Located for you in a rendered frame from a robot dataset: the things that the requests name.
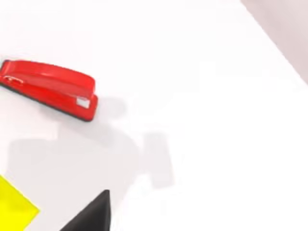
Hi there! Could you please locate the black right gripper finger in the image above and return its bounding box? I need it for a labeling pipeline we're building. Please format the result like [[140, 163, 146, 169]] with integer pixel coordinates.
[[59, 189, 112, 231]]

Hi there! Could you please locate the yellow block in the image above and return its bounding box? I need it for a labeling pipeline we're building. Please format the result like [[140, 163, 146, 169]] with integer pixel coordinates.
[[0, 175, 41, 231]]

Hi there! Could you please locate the red stapler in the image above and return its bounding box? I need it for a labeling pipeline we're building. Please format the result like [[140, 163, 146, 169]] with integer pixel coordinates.
[[0, 59, 99, 122]]

